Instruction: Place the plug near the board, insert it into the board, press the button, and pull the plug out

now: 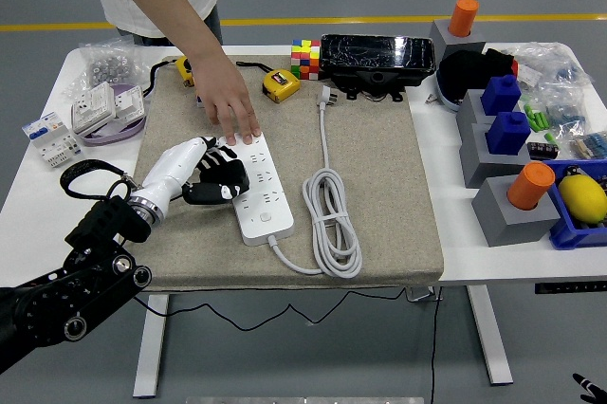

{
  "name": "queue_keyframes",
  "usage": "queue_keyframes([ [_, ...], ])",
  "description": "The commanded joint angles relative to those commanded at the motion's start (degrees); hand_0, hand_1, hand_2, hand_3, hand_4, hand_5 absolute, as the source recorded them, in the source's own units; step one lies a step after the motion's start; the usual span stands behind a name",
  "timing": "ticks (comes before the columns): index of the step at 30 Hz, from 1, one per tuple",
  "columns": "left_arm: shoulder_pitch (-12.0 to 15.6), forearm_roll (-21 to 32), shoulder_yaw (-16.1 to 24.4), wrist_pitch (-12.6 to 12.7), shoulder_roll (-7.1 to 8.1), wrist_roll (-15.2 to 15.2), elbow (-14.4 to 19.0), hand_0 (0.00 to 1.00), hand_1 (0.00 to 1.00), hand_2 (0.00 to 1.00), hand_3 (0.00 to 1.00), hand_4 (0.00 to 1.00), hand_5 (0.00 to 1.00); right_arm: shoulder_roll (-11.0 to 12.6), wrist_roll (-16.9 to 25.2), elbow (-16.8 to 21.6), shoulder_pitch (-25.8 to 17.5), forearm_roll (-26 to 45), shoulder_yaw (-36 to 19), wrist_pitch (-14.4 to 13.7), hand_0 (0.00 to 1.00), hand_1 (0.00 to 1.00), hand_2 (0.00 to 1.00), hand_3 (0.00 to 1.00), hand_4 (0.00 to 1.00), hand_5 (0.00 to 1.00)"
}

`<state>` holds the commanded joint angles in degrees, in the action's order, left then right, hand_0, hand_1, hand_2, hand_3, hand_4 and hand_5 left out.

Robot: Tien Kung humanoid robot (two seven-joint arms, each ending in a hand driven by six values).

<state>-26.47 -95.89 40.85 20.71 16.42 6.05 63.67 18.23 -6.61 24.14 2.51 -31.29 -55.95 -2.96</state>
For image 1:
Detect white power strip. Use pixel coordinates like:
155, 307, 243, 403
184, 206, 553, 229
217, 134, 295, 248

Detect black hanging power cable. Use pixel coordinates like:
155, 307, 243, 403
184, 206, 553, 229
429, 299, 440, 404

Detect blue plastic bin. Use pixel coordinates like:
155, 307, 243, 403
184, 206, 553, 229
540, 158, 607, 251

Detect grey block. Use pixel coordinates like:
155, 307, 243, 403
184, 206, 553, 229
456, 89, 497, 133
471, 174, 562, 248
458, 122, 532, 190
429, 19, 488, 62

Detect orange cylinder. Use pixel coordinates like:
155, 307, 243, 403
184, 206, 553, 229
448, 0, 480, 39
506, 161, 557, 211

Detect grey-brown mat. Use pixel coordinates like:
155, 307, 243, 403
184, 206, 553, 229
127, 53, 446, 292

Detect white power strip cable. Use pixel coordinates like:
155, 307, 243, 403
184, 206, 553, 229
267, 83, 363, 279

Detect large clear bag blue parts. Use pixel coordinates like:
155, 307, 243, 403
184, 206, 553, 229
502, 42, 594, 90

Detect clear bag beige blue terminals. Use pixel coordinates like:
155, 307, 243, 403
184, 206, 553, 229
568, 131, 607, 161

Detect white table leg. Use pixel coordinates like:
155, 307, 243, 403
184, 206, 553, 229
467, 285, 514, 386
132, 293, 171, 399

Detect grey under-table box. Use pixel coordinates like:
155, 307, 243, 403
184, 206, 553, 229
405, 285, 443, 303

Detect white round dish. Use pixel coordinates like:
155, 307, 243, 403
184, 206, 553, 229
434, 69, 469, 114

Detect black cloth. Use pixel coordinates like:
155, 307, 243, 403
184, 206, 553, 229
438, 47, 517, 104

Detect yellow tape measure dark window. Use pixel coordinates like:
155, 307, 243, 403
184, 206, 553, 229
235, 60, 303, 104

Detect yellow lemon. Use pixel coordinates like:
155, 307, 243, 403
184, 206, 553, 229
558, 174, 607, 223

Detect thin black adapter cord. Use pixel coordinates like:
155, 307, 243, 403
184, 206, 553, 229
134, 289, 414, 332

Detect black table control panel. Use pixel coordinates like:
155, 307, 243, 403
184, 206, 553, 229
534, 282, 607, 295

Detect clear bag blue connectors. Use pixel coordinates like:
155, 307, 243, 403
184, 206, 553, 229
540, 85, 589, 138

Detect green plastic anchors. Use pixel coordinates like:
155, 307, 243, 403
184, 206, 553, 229
524, 103, 557, 143

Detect white blue circuit breaker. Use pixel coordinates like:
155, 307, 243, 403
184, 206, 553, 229
22, 111, 83, 170

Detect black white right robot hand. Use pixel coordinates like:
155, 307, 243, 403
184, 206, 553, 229
572, 372, 607, 404

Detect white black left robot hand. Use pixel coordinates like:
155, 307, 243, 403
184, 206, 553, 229
139, 136, 251, 224

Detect clear bag of metal nuts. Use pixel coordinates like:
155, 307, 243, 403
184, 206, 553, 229
65, 34, 153, 97

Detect white wall socket panel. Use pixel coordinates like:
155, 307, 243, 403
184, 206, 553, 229
112, 84, 146, 121
70, 81, 118, 136

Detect yellow tape measure black print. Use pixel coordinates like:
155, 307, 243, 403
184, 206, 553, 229
141, 55, 196, 97

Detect blue plastic block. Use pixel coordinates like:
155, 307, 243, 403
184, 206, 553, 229
485, 111, 531, 156
480, 74, 523, 117

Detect black component pack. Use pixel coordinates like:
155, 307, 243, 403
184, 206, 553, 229
527, 140, 560, 162

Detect person's hand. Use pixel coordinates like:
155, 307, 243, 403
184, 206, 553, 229
189, 51, 263, 147

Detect black cracked-screen device with bracket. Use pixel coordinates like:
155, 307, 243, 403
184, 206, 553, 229
320, 33, 436, 104

